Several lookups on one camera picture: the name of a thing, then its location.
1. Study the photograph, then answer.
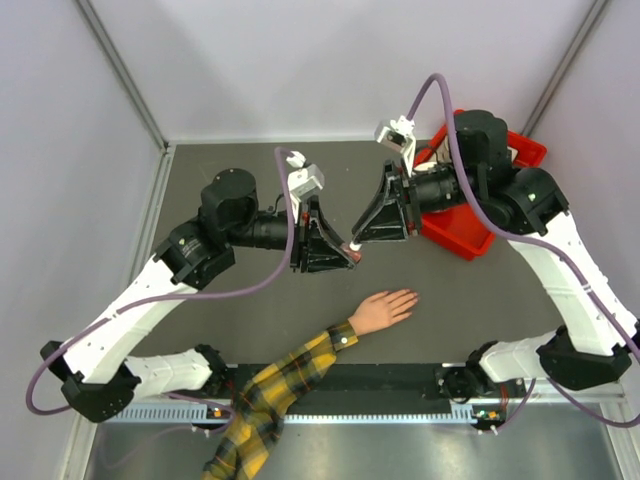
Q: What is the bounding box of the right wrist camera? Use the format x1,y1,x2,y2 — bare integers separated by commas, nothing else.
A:
374,116,417,177

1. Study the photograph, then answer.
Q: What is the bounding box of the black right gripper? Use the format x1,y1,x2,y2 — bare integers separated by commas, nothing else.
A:
352,159,480,244

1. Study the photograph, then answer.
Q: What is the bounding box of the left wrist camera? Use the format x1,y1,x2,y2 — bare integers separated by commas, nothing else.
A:
286,151,325,218

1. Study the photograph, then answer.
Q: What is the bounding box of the yellow plaid sleeve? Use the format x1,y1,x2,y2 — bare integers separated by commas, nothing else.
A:
202,322,358,479

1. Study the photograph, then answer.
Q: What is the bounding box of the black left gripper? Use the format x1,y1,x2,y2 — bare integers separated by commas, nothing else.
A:
227,195,356,274

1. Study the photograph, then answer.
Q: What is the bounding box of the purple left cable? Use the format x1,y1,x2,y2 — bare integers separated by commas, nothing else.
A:
24,146,306,416

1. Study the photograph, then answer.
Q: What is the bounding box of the purple cable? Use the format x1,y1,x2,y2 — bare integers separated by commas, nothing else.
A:
24,146,306,416
405,72,640,426

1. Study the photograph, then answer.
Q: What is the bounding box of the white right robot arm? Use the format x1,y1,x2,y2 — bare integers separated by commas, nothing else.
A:
352,110,639,396

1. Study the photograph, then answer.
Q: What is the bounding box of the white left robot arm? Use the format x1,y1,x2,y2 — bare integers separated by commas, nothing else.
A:
40,164,356,423

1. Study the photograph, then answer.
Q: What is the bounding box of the red plastic bin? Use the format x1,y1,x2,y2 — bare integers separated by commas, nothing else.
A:
410,110,547,261

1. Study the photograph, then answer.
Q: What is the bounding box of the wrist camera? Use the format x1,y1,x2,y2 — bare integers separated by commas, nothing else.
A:
286,151,325,218
374,116,417,177

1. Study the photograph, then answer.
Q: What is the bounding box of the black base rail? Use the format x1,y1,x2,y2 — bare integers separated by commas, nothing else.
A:
169,362,531,416

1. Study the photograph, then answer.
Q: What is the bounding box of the mannequin hand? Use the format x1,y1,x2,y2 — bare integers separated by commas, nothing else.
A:
348,289,419,337

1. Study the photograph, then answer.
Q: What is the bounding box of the slotted cable duct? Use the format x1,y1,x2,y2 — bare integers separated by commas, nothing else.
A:
99,402,481,426

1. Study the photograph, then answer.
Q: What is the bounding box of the pink nail polish bottle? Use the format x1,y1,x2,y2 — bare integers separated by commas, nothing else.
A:
345,246,362,263

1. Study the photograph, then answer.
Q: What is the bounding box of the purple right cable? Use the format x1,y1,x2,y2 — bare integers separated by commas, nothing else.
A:
405,72,640,426

